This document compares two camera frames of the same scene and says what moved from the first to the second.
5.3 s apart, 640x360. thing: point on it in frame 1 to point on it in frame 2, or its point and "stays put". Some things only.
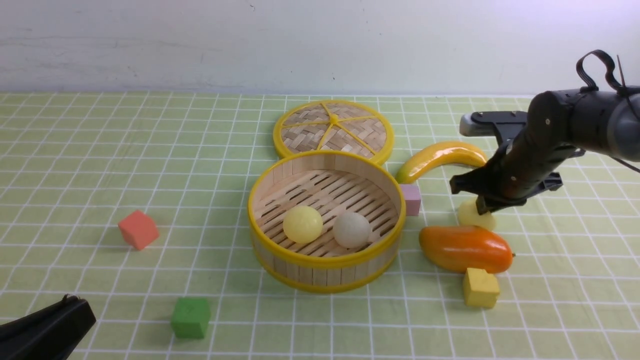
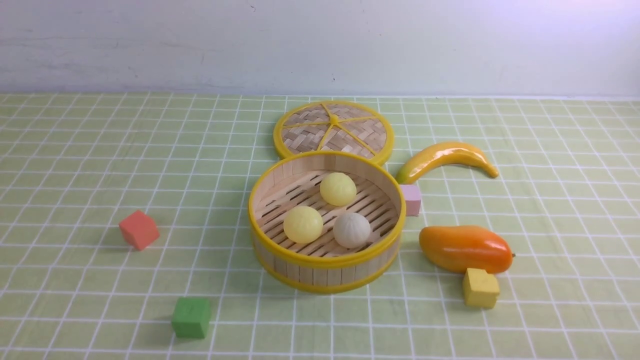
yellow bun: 468,215 to 338,189
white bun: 351,230 stays put
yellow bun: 303,224 stays put
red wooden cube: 139,230 stays put
